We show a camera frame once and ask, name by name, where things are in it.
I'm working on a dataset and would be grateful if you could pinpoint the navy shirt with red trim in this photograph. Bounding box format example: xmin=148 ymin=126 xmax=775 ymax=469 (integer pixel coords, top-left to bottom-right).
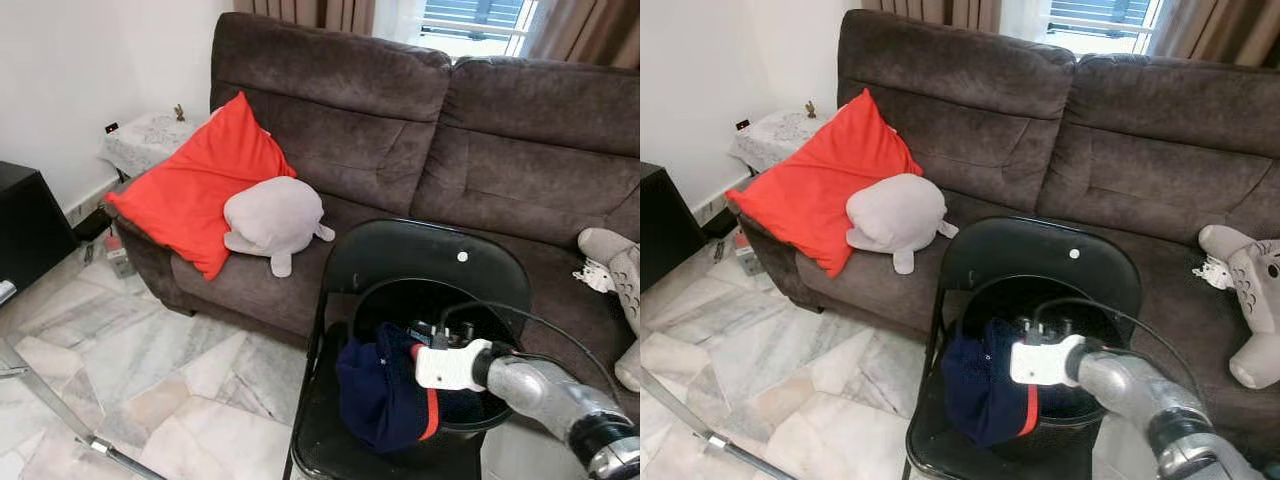
xmin=335 ymin=321 xmax=501 ymax=456
xmin=940 ymin=318 xmax=1101 ymax=449

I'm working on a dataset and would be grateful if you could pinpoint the black round bucket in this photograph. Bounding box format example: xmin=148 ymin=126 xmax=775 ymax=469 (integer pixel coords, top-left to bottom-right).
xmin=958 ymin=273 xmax=1143 ymax=429
xmin=349 ymin=277 xmax=532 ymax=434

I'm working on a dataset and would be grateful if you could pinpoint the black folding chair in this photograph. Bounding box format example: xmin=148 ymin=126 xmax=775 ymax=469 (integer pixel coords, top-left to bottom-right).
xmin=903 ymin=215 xmax=1144 ymax=480
xmin=283 ymin=218 xmax=534 ymax=480

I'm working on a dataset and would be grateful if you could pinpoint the grey seal plush toy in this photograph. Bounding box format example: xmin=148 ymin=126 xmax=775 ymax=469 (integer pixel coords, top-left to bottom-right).
xmin=222 ymin=176 xmax=337 ymax=279
xmin=846 ymin=173 xmax=959 ymax=276

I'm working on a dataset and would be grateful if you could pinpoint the grey Totoro plush toy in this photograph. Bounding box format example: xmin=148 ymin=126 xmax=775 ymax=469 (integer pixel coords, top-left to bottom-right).
xmin=573 ymin=227 xmax=641 ymax=393
xmin=1190 ymin=223 xmax=1280 ymax=391

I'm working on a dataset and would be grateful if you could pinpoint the brown fabric sofa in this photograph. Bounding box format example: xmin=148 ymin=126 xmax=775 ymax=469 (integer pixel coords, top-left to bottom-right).
xmin=105 ymin=12 xmax=641 ymax=421
xmin=733 ymin=8 xmax=1280 ymax=461

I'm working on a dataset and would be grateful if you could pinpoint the red cushion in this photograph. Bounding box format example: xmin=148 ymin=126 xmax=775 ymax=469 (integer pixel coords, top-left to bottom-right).
xmin=726 ymin=88 xmax=924 ymax=279
xmin=104 ymin=91 xmax=298 ymax=282

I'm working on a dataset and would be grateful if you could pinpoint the grey power adapter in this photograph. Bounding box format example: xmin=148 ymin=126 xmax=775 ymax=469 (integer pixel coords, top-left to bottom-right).
xmin=733 ymin=230 xmax=766 ymax=277
xmin=104 ymin=233 xmax=137 ymax=280

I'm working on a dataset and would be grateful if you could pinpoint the window with blinds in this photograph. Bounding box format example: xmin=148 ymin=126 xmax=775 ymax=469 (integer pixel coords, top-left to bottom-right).
xmin=418 ymin=0 xmax=541 ymax=59
xmin=1045 ymin=0 xmax=1166 ymax=56

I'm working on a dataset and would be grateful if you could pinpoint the lace covered side table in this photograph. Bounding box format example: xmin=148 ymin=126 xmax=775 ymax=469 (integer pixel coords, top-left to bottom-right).
xmin=98 ymin=110 xmax=213 ymax=181
xmin=727 ymin=108 xmax=846 ymax=173

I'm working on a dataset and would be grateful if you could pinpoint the brown curtain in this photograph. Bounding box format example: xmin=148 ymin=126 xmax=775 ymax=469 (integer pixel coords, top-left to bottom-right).
xmin=860 ymin=0 xmax=1004 ymax=35
xmin=233 ymin=0 xmax=378 ymax=37
xmin=518 ymin=0 xmax=641 ymax=71
xmin=1148 ymin=0 xmax=1280 ymax=69

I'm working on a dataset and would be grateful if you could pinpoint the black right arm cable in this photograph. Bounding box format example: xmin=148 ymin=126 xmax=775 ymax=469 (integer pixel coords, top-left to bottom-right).
xmin=437 ymin=298 xmax=627 ymax=406
xmin=1030 ymin=295 xmax=1208 ymax=401

